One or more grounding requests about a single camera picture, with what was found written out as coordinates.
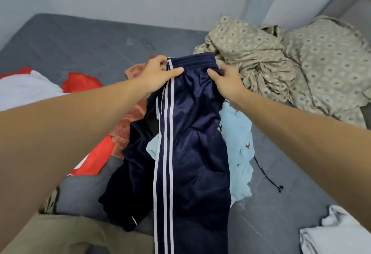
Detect white folded cloth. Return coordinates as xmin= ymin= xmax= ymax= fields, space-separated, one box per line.
xmin=299 ymin=205 xmax=371 ymax=254

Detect beige patterned bedsheet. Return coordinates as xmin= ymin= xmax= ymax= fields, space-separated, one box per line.
xmin=193 ymin=15 xmax=371 ymax=130

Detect black cord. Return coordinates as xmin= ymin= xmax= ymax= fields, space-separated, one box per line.
xmin=253 ymin=156 xmax=284 ymax=193

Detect person's khaki trousers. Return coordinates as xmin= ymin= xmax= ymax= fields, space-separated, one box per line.
xmin=0 ymin=213 xmax=155 ymax=254

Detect person's left hand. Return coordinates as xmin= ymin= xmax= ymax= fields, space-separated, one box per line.
xmin=138 ymin=55 xmax=184 ymax=101

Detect salmon orange towel cloth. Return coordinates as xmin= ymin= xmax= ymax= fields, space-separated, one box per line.
xmin=110 ymin=56 xmax=158 ymax=160

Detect light blue garment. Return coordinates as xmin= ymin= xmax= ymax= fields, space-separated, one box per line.
xmin=146 ymin=101 xmax=255 ymax=208

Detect person's left forearm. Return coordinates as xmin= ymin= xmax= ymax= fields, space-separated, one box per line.
xmin=0 ymin=79 xmax=149 ymax=244

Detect grey mattress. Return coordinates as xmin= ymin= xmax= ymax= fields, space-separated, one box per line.
xmin=0 ymin=13 xmax=371 ymax=254

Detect white garment with red edge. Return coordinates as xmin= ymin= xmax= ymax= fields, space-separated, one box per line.
xmin=0 ymin=67 xmax=69 ymax=112

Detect navy white-striped track pants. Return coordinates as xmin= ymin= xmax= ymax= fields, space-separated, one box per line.
xmin=99 ymin=53 xmax=232 ymax=254

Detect person's right forearm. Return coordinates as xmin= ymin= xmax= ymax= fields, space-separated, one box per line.
xmin=231 ymin=89 xmax=371 ymax=232

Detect person's right hand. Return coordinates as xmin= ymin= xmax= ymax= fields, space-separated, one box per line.
xmin=207 ymin=65 xmax=250 ymax=110

